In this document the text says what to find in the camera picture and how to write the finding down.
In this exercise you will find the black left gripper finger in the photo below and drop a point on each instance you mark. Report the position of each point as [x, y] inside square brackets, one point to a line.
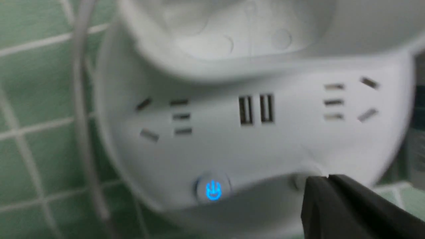
[339, 207]

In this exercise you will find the white desk lamp with sockets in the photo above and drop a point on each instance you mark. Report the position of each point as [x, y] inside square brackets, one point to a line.
[214, 112]

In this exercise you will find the green checked tablecloth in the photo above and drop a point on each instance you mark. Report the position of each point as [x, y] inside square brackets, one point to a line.
[43, 190]

